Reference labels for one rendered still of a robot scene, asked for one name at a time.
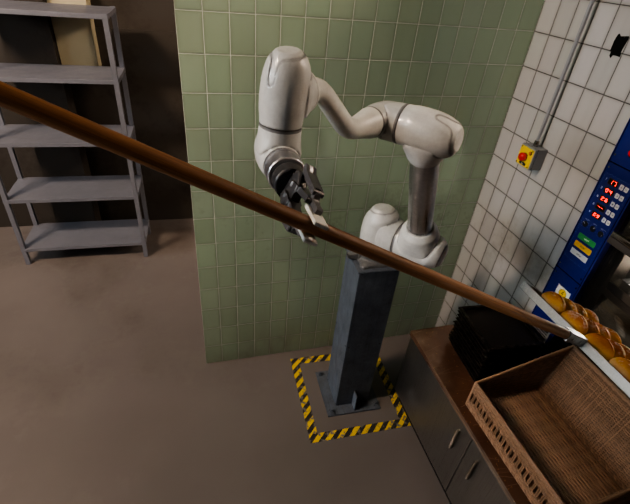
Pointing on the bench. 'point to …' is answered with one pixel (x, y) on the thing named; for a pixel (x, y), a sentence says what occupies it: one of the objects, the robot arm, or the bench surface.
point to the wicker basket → (507, 386)
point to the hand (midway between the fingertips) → (311, 224)
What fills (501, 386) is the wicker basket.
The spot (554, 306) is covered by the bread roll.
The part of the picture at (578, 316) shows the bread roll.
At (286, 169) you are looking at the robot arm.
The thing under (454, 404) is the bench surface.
